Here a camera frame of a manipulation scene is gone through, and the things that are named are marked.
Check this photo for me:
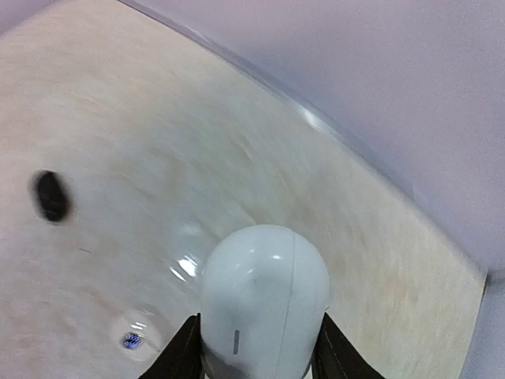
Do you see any black earbud charging case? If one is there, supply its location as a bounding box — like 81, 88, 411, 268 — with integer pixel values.
28, 170, 74, 224

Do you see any white oval charging case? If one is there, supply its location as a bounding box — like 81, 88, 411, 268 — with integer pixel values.
200, 225, 330, 378

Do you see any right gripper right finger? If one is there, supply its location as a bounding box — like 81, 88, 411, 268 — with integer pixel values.
313, 313, 384, 379

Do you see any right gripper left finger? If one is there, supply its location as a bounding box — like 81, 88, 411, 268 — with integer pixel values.
139, 313, 204, 379

